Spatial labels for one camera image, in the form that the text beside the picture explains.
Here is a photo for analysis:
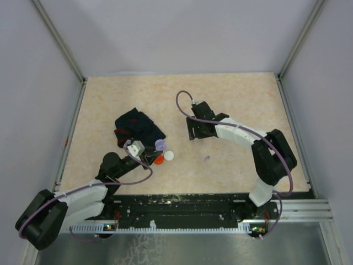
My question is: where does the orange charging case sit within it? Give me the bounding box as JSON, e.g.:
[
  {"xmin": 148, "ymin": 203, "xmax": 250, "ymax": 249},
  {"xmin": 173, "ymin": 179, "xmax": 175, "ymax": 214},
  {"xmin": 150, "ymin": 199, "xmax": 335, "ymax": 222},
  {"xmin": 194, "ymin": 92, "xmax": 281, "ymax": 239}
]
[{"xmin": 154, "ymin": 155, "xmax": 164, "ymax": 165}]

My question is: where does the aluminium frame post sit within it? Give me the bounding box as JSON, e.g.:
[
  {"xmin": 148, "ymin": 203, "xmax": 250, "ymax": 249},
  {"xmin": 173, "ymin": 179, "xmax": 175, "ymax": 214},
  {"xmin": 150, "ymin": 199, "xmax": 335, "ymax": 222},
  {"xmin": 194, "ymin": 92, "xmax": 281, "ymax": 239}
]
[
  {"xmin": 277, "ymin": 0, "xmax": 327, "ymax": 82},
  {"xmin": 29, "ymin": 0, "xmax": 86, "ymax": 83}
]

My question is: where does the purple cable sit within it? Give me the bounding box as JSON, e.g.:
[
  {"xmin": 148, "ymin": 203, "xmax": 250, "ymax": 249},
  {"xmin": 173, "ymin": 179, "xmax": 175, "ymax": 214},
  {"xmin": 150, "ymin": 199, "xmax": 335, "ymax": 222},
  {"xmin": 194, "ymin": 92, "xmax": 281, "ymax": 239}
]
[
  {"xmin": 18, "ymin": 141, "xmax": 153, "ymax": 243},
  {"xmin": 175, "ymin": 90, "xmax": 293, "ymax": 240}
]

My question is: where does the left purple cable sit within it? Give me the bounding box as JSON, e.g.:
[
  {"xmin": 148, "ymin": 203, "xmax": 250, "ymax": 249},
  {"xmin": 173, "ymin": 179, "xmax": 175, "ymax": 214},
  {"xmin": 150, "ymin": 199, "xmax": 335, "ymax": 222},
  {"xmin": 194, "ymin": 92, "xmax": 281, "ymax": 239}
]
[{"xmin": 18, "ymin": 141, "xmax": 153, "ymax": 243}]

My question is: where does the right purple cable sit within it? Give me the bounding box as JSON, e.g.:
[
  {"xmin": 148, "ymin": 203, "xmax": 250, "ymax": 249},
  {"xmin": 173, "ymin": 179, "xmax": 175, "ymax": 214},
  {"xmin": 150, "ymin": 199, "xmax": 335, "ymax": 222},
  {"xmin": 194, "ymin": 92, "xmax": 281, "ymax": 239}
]
[{"xmin": 175, "ymin": 90, "xmax": 293, "ymax": 240}]

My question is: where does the left aluminium frame post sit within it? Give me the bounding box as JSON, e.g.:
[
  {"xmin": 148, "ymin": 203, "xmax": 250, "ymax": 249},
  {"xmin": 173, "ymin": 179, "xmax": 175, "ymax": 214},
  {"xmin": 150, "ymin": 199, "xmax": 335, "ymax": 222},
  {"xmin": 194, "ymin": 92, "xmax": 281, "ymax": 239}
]
[{"xmin": 29, "ymin": 0, "xmax": 86, "ymax": 83}]

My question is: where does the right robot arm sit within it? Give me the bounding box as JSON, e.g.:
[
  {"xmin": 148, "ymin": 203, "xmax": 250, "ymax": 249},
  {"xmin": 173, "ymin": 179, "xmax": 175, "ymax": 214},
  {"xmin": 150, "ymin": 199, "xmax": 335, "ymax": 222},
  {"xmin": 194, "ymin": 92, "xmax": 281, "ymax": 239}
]
[{"xmin": 186, "ymin": 101, "xmax": 297, "ymax": 219}]

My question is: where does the dark navy cloth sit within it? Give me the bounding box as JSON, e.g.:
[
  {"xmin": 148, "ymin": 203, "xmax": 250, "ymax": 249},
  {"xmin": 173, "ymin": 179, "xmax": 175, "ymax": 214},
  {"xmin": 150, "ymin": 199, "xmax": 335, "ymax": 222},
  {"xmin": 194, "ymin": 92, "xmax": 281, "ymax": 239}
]
[{"xmin": 114, "ymin": 108, "xmax": 166, "ymax": 148}]

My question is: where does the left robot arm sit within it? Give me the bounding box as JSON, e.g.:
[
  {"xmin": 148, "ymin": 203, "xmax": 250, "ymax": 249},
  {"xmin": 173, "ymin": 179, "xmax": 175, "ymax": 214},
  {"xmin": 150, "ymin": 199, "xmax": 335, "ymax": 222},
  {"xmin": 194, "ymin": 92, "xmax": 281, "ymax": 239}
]
[{"xmin": 15, "ymin": 141, "xmax": 163, "ymax": 250}]

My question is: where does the right aluminium frame post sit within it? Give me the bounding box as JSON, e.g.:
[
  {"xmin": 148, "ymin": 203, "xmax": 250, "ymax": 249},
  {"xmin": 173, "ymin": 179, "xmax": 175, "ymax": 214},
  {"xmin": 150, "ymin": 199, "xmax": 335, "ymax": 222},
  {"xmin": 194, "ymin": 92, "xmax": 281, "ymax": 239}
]
[{"xmin": 277, "ymin": 0, "xmax": 327, "ymax": 82}]

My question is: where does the purple charging case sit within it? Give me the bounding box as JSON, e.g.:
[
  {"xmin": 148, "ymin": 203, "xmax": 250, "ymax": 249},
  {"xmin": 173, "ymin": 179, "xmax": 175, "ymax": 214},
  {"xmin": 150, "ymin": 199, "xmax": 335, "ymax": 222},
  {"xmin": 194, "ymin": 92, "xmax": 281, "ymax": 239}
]
[{"xmin": 154, "ymin": 139, "xmax": 167, "ymax": 151}]

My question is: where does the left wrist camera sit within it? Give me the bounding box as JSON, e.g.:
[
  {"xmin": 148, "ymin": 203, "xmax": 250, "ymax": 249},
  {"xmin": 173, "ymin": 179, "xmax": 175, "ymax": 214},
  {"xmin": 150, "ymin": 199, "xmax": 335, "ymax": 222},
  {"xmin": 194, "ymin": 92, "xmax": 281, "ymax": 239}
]
[{"xmin": 126, "ymin": 140, "xmax": 145, "ymax": 157}]

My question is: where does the white charging case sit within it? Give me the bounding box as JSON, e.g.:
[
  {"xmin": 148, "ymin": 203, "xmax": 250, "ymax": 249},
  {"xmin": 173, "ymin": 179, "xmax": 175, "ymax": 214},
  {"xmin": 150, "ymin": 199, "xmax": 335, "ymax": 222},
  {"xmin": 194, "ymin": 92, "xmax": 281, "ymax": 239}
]
[{"xmin": 163, "ymin": 150, "xmax": 175, "ymax": 161}]

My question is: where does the white cable duct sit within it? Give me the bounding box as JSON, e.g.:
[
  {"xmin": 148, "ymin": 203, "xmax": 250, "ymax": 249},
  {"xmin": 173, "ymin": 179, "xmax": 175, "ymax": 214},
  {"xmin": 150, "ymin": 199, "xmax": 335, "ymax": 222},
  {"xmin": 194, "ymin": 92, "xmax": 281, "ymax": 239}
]
[{"xmin": 71, "ymin": 220, "xmax": 251, "ymax": 235}]

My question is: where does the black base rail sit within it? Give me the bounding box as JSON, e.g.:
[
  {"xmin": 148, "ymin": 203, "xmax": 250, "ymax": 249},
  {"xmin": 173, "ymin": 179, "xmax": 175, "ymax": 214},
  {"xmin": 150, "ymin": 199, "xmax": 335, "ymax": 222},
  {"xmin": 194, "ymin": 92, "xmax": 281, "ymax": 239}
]
[{"xmin": 81, "ymin": 193, "xmax": 280, "ymax": 229}]

